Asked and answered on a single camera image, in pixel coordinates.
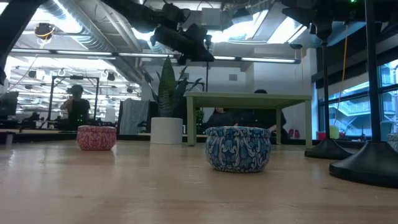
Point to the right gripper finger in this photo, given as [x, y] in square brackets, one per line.
[298, 15]

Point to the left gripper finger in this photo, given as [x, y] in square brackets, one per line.
[183, 46]
[197, 32]

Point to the dark blue patterned tin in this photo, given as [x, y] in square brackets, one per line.
[237, 151]

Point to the pink patterned tin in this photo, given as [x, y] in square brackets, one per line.
[96, 138]

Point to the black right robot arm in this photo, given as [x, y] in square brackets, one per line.
[367, 9]

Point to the green snake plant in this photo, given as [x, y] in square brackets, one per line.
[167, 90]

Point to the long ceiling light bar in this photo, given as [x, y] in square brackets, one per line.
[84, 53]
[267, 59]

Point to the small green background plant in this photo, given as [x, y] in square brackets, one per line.
[199, 117]

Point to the small green perforated table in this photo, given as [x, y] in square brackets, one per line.
[242, 100]

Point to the person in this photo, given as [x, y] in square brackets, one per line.
[264, 119]
[77, 109]
[220, 119]

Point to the white plant pot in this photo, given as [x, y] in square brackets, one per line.
[166, 130]

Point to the yellow-green container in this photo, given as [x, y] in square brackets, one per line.
[334, 133]

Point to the red box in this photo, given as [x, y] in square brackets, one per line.
[321, 136]

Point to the pale chair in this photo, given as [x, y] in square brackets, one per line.
[387, 127]

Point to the grey wall plate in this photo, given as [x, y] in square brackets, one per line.
[232, 77]

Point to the silver ventilation duct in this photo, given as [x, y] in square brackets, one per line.
[93, 34]

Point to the black metal frame stand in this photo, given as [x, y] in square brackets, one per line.
[74, 77]

